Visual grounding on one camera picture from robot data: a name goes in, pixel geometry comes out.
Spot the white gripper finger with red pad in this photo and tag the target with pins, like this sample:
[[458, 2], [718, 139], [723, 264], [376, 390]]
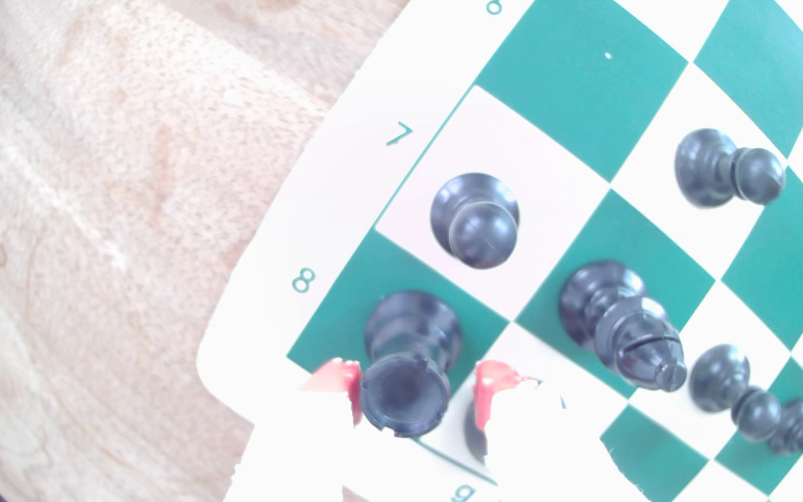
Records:
[[534, 446], [297, 446]]

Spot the black rook chess piece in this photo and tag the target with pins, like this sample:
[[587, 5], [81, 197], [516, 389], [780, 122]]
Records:
[[408, 362]]

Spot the black king chess piece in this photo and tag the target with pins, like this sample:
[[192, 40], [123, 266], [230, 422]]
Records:
[[472, 433]]

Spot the black bishop chess piece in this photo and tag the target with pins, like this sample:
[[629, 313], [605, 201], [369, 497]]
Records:
[[617, 321]]

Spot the green white chess mat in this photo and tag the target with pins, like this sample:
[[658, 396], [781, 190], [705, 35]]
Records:
[[583, 83]]

